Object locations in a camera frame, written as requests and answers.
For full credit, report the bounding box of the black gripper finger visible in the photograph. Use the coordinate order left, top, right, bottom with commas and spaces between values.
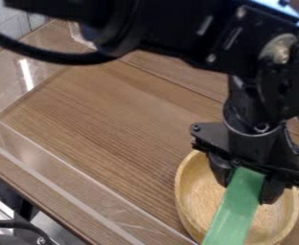
207, 152, 234, 188
258, 175, 293, 205

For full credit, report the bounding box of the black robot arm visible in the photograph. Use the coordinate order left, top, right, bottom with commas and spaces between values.
4, 0, 299, 204

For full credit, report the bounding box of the light wooden bowl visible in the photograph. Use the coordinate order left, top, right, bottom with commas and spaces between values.
174, 150, 299, 245

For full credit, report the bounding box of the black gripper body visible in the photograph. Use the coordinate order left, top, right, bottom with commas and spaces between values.
190, 121, 299, 193

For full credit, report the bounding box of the green rectangular block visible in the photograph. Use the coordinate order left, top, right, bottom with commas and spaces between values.
200, 167, 263, 245

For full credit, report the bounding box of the black cable lower left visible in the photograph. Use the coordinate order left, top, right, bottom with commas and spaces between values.
0, 218, 51, 245

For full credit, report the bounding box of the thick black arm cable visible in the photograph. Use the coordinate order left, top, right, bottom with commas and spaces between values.
0, 25, 119, 66

